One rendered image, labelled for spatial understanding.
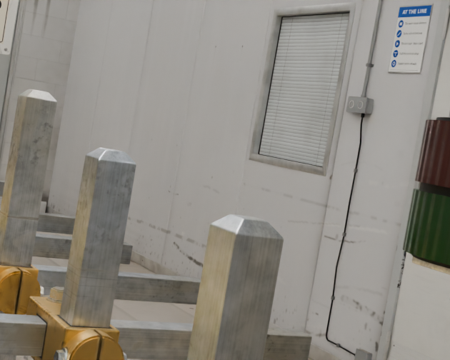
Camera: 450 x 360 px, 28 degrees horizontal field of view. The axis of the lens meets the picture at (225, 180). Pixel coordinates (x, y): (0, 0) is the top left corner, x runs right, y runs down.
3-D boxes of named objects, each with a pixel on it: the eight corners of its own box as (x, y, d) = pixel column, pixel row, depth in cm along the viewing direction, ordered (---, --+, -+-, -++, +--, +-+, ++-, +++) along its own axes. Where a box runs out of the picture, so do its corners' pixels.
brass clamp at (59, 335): (75, 348, 88) (83, 298, 88) (126, 394, 76) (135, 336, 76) (13, 346, 85) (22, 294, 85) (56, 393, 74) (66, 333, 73)
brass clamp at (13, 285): (11, 289, 110) (17, 249, 110) (42, 318, 98) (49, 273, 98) (-40, 286, 107) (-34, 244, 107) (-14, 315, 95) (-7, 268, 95)
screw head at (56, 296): (65, 298, 87) (67, 286, 87) (72, 303, 85) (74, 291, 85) (44, 297, 86) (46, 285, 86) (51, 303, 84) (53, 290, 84)
